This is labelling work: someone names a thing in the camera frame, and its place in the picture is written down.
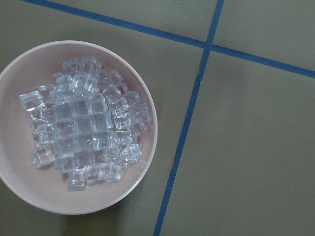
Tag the clear ice cubes pile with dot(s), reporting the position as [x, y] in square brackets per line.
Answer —
[86, 123]

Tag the pink bowl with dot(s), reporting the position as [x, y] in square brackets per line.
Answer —
[46, 188]

